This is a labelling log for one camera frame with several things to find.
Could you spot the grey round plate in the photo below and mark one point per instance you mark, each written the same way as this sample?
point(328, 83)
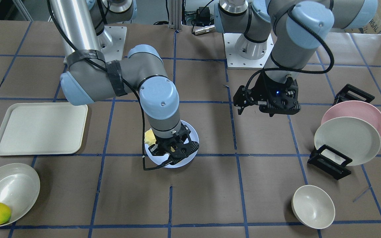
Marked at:
point(19, 189)

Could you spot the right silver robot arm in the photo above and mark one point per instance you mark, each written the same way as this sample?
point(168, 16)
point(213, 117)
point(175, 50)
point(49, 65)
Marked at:
point(91, 77)

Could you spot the pink plate in rack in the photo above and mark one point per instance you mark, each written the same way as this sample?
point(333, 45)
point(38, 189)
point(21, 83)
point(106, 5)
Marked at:
point(357, 109)

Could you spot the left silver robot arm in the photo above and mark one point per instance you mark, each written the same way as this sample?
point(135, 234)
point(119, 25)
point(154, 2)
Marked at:
point(300, 27)

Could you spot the light blue plate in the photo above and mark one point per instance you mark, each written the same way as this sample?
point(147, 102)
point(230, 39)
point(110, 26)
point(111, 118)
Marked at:
point(184, 126)

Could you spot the cream plate in rack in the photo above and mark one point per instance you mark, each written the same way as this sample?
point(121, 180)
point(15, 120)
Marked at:
point(353, 137)

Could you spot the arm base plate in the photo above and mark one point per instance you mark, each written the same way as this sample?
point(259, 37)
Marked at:
point(110, 42)
point(248, 53)

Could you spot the cream bowl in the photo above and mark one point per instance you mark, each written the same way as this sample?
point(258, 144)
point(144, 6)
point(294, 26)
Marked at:
point(313, 207)

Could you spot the black dish rack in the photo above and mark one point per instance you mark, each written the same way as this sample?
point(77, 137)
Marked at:
point(328, 159)

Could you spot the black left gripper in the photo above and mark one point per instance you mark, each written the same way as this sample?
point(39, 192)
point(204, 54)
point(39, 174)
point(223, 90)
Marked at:
point(264, 86)

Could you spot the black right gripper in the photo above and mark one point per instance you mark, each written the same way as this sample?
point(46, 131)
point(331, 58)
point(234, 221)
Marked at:
point(154, 149)

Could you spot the white rectangular tray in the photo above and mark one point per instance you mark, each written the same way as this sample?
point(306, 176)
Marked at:
point(47, 128)

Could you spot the aluminium frame post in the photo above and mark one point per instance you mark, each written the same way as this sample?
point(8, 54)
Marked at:
point(175, 10)

